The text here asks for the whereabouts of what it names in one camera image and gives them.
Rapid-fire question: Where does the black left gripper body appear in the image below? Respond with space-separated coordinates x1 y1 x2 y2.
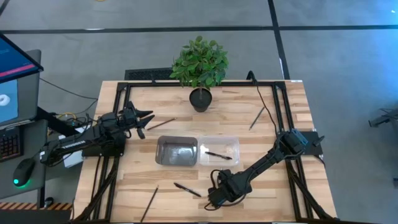
119 108 146 140

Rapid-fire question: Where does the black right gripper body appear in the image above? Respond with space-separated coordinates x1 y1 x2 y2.
214 169 249 203

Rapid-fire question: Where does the dark wooden pencil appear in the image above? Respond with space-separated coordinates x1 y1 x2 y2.
140 185 160 223
146 117 178 131

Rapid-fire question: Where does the black pen with white print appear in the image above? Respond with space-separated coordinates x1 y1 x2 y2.
173 182 202 198

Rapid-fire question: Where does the black floor vent grate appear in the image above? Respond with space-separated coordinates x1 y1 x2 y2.
124 67 174 81

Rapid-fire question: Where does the clear plastic bin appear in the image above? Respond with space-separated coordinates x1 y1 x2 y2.
197 136 241 167

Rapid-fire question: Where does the white box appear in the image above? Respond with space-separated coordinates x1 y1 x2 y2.
57 124 93 169

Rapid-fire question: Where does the black monitor support beam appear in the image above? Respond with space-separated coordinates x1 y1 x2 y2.
35 105 81 138

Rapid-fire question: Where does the green potted plant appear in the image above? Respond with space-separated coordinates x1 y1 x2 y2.
169 35 230 113

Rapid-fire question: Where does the grey side desk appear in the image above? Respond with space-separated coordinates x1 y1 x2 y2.
0 119 49 200

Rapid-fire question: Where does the grey-framed monitor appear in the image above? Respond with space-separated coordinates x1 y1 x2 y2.
0 49 42 127

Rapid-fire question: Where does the black computer mouse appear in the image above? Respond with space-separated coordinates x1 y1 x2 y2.
12 157 37 188

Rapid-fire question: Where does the black keyboard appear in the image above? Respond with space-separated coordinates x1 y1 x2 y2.
0 126 24 162

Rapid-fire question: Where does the monitor with blue screen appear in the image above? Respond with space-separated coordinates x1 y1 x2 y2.
0 32 44 85

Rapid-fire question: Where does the black stand base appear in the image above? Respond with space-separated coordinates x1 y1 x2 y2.
368 107 398 128

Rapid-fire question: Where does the black right gripper cable loop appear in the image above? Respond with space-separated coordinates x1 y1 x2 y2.
203 192 246 212

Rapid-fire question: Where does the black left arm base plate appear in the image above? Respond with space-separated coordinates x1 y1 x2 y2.
81 132 127 158

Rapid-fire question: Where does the yellow cable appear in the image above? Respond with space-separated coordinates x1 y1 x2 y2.
55 111 77 121

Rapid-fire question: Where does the black aluminium table frame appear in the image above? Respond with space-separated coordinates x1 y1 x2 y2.
73 80 340 223

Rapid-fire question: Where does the thin black floor cable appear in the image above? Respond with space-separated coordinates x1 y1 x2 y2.
39 77 99 101

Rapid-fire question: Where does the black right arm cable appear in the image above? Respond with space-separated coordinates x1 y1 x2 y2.
247 70 279 134

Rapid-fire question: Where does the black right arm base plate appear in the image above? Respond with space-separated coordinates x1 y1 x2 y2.
277 130 324 156

